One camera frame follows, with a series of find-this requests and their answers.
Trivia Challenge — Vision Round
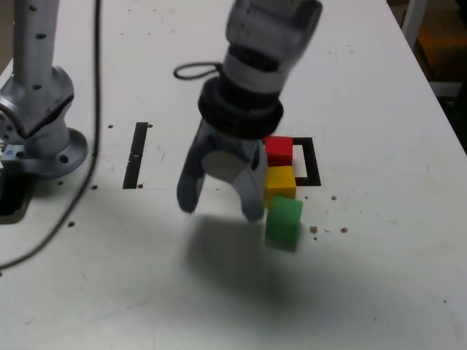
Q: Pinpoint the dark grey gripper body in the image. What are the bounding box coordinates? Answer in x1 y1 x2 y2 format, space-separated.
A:
196 122 265 168

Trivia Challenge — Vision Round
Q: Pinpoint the black box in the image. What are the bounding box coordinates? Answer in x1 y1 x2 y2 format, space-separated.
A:
0 171 33 224

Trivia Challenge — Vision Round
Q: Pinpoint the red cube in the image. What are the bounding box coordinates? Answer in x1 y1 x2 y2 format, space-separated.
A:
265 135 294 167

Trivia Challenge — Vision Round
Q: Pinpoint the black tape square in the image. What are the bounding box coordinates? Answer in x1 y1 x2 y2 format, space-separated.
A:
291 136 323 188

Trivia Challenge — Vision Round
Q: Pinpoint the green cube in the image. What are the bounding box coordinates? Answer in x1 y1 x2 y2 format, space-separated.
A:
264 195 305 254

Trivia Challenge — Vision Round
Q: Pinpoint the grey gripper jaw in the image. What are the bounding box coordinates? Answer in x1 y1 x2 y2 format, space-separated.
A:
175 123 213 215
201 140 270 222

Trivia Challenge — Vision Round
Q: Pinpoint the black tape strip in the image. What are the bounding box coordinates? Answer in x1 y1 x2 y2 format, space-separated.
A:
123 122 150 190

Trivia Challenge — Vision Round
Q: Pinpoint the white box blue sticker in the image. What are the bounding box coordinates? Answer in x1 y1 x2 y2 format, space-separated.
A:
0 143 27 163

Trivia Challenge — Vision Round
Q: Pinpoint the thin black cable loop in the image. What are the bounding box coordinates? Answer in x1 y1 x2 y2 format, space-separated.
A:
172 62 225 82

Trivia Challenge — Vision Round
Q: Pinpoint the white board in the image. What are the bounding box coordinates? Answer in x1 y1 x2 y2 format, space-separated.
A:
430 80 463 98

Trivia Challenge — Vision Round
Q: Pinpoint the yellow cube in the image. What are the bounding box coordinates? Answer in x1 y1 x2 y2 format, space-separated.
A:
264 166 298 210

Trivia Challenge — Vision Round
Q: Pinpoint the white furniture frame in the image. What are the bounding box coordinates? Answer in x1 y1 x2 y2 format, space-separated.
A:
400 0 431 50

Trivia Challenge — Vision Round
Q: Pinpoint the thick black cable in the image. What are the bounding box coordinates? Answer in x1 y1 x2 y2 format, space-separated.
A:
0 0 103 271

